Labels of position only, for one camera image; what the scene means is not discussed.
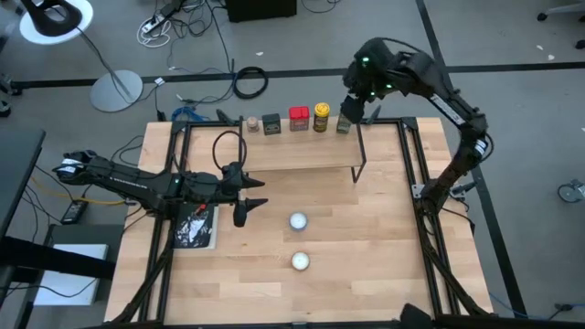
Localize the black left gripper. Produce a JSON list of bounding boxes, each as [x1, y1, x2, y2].
[[218, 160, 270, 229]]

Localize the green-lidded oregano jar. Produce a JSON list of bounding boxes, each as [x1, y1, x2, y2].
[[335, 113, 354, 135]]

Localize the yellow-lidded chili seasoning jar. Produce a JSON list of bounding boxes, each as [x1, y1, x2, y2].
[[313, 101, 332, 134]]

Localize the red smoked paprika tin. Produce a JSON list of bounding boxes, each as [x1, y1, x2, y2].
[[287, 105, 312, 133]]

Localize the dark green black pepper tin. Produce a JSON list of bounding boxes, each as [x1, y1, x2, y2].
[[261, 111, 282, 137]]

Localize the wooden shelf with black legs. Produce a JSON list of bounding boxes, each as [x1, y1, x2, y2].
[[237, 115, 368, 185]]

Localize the white ball upper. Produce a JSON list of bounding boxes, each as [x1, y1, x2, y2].
[[288, 211, 309, 231]]

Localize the black paperback book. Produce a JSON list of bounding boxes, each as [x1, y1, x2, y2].
[[172, 203, 220, 250]]

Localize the patterned orange candle tin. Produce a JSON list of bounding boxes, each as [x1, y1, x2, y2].
[[291, 250, 312, 272]]

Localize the black box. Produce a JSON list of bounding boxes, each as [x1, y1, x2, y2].
[[225, 0, 299, 24]]

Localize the black power adapter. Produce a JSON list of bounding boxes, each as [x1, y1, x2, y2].
[[59, 199, 90, 226]]

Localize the office chair base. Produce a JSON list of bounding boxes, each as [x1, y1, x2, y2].
[[536, 0, 585, 50]]

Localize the chair caster wheel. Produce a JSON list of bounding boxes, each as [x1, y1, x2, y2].
[[557, 179, 585, 205]]

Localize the dark desk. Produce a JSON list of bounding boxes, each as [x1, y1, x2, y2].
[[0, 131, 48, 239]]

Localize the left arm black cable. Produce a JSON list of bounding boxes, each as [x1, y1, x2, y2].
[[211, 129, 249, 175]]

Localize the thin black floor cable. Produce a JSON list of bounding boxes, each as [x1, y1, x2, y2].
[[175, 81, 237, 106]]

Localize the blue cable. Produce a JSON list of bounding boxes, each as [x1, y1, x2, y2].
[[171, 105, 210, 123]]

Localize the coiled black cable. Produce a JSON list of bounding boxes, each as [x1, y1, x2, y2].
[[231, 66, 270, 101]]

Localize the yellow cable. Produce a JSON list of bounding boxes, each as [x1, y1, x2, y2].
[[28, 175, 127, 207]]

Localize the black aluminium rig frame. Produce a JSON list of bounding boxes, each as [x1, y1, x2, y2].
[[107, 116, 497, 329]]

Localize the white cable with power strip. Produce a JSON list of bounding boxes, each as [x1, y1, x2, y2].
[[135, 12, 174, 49]]

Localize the ring light floor lamp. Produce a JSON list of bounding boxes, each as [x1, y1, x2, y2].
[[18, 0, 144, 114]]

